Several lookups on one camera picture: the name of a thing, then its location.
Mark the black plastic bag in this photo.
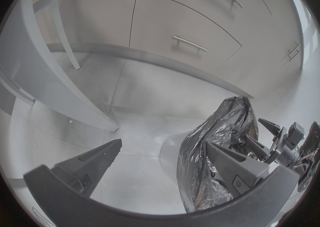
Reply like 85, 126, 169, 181
176, 96, 259, 213

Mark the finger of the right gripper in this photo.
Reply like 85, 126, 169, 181
258, 118, 281, 135
245, 134, 272, 163

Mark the beige wardrobe with drawers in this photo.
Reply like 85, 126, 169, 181
47, 0, 305, 99

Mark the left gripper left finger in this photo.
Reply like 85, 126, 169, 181
49, 139, 123, 198

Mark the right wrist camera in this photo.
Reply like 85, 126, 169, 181
287, 122, 305, 146

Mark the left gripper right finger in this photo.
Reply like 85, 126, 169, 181
205, 141, 270, 197

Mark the white chair with grey seat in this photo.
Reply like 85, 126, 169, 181
0, 0, 120, 132

